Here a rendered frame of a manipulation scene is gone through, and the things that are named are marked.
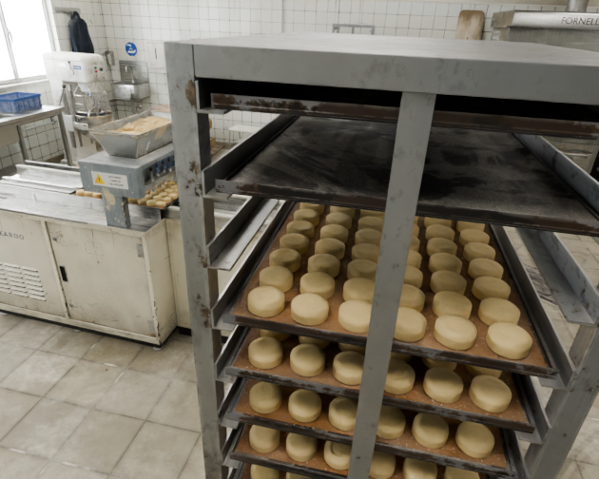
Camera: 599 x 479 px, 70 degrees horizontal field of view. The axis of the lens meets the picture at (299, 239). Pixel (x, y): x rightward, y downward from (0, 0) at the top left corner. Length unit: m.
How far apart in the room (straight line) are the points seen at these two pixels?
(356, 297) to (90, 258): 2.20
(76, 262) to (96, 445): 0.99
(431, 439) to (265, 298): 0.30
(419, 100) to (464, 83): 0.04
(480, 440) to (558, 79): 0.48
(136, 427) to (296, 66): 2.22
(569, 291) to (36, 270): 2.79
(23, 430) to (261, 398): 2.07
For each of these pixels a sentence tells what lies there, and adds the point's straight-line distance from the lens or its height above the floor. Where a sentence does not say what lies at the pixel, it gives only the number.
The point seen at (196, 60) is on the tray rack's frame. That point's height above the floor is 1.80.
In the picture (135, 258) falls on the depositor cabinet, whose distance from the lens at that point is 2.48.
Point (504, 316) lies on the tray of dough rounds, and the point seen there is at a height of 1.51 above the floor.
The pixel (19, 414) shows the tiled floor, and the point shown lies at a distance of 2.75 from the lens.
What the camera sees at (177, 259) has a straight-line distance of 2.58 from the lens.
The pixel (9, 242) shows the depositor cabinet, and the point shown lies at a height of 0.61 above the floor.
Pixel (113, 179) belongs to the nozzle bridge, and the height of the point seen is 1.11.
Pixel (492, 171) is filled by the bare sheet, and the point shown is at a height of 1.67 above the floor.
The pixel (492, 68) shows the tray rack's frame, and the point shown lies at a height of 1.81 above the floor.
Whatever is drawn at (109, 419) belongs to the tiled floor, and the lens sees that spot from 2.55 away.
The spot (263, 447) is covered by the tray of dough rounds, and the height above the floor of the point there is 1.24.
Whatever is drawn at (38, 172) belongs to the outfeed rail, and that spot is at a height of 0.87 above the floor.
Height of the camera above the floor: 1.84
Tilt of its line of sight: 27 degrees down
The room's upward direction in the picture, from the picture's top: 3 degrees clockwise
